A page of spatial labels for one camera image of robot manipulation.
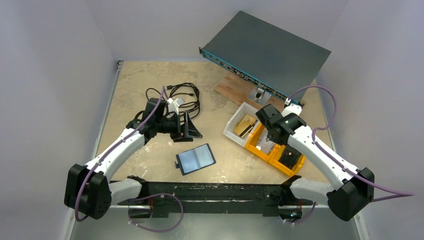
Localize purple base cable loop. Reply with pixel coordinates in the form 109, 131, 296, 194
127, 193, 185, 233

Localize white cards in yellow bin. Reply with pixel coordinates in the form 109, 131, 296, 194
258, 135, 275, 154

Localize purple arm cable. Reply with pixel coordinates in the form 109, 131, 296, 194
74, 85, 167, 223
284, 85, 416, 203

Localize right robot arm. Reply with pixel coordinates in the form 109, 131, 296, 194
256, 104, 375, 222

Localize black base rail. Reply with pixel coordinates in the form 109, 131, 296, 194
119, 179, 313, 218

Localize wooden board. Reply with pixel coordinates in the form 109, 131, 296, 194
214, 73, 285, 112

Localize white plastic bin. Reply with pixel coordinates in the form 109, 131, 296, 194
222, 102, 259, 148

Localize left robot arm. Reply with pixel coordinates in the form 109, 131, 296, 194
64, 97, 203, 220

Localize blue network switch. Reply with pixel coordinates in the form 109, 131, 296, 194
199, 10, 331, 106

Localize metal stand bracket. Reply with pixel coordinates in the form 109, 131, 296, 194
247, 88, 272, 106

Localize aluminium table frame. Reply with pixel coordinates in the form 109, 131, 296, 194
60, 61, 369, 240

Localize gold cards stack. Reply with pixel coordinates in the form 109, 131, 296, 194
233, 114, 258, 138

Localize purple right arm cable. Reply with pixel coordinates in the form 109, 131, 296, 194
284, 85, 416, 203

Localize black coiled cable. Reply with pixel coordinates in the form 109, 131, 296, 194
145, 82, 201, 120

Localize yellow plastic bin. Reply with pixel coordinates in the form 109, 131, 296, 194
245, 123, 306, 177

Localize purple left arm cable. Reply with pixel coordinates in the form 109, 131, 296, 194
74, 85, 167, 223

